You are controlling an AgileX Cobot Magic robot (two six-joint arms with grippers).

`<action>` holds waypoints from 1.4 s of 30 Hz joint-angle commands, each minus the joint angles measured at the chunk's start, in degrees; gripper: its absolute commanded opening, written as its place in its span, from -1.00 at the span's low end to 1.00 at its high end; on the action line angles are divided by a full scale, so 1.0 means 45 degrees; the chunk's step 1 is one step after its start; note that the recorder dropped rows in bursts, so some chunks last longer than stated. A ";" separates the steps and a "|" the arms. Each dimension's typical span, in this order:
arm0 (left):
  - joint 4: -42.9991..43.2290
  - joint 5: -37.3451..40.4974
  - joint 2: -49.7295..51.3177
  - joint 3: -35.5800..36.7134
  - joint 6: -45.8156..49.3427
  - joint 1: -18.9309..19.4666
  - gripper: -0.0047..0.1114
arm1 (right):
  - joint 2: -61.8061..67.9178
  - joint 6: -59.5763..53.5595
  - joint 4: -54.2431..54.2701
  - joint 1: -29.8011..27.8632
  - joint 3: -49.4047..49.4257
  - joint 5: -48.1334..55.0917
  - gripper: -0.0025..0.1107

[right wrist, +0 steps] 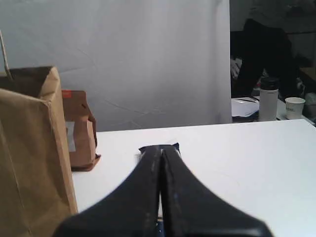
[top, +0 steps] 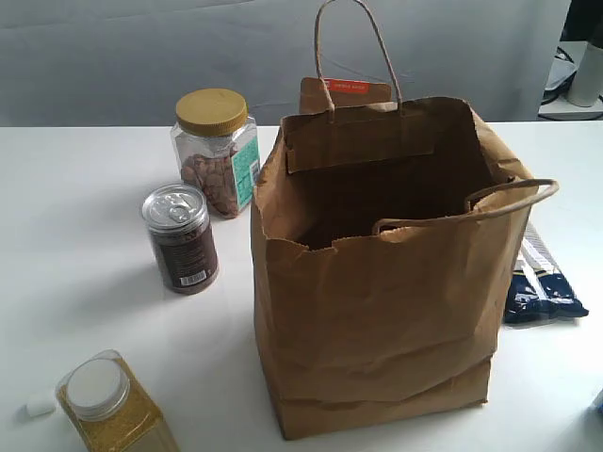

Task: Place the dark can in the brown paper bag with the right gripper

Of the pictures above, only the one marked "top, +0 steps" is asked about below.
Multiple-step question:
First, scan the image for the small white cube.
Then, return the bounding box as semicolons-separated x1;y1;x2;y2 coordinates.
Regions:
25;390;57;418

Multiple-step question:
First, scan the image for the brown pouch orange label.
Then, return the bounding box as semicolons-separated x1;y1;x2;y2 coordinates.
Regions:
299;77;392;114

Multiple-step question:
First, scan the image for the dark brown pull-tab can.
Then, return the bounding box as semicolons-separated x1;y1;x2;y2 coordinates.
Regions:
141;184;219;295

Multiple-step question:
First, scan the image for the yellow grain jar white lid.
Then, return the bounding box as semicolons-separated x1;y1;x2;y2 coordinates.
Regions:
56;349;180;451

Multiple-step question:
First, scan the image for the white cylinder in background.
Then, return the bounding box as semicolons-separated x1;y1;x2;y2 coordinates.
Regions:
567;43;603;107

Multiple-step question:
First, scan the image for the dark blue pasta package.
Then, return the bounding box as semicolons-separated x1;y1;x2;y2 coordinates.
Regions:
503;223;589;325

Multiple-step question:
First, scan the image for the clear almond jar gold lid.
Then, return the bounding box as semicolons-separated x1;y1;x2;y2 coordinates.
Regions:
171;89;260;218

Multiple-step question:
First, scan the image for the brown paper bag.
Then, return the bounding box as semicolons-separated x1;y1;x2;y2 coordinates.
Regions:
250;0;561;442

